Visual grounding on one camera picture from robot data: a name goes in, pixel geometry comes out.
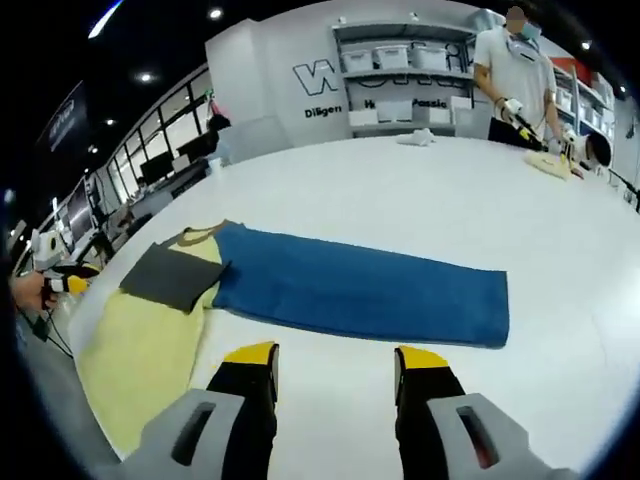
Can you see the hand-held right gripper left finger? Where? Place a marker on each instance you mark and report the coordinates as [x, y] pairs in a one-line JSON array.
[[245, 400]]

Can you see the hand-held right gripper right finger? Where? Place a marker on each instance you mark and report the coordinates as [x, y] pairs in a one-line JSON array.
[[425, 400]]

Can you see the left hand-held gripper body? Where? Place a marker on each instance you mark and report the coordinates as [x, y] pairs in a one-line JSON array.
[[49, 250]]

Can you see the yellow blue grey garment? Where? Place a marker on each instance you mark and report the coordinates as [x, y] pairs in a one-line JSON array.
[[350, 295]]

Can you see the red hanging garment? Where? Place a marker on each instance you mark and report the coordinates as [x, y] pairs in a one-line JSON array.
[[214, 102]]

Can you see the person's left hand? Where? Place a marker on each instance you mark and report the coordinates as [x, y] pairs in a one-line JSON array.
[[30, 292]]

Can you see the black desk monitor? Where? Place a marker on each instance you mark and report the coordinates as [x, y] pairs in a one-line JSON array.
[[156, 167]]

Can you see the white paper cup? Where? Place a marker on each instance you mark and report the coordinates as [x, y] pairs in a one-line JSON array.
[[216, 165]]

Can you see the white crumpled cloth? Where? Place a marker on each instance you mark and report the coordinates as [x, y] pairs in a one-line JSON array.
[[417, 137]]

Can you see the cream folded cloth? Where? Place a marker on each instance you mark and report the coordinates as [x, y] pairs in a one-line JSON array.
[[547, 167]]

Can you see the white storage box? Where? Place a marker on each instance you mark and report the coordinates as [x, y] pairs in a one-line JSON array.
[[440, 115], [395, 112], [363, 118]]

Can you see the black tripod stand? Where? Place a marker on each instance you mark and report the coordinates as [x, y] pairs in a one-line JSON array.
[[627, 186]]

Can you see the grey metal shelf rack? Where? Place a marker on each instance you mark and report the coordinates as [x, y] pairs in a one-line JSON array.
[[337, 75]]

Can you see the white lidded storage bin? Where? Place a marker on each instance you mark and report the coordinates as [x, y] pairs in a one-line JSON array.
[[358, 60], [392, 57], [430, 58]]

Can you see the white shelf rack with bins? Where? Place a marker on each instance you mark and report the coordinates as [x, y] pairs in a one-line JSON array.
[[590, 100]]

